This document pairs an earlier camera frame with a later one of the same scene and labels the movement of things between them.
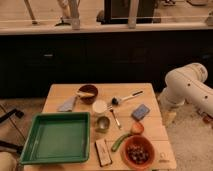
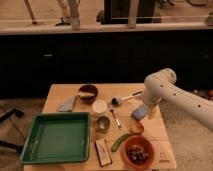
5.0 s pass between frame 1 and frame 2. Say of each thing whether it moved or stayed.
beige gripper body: moved
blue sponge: stayed
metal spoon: stayed
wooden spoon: stayed
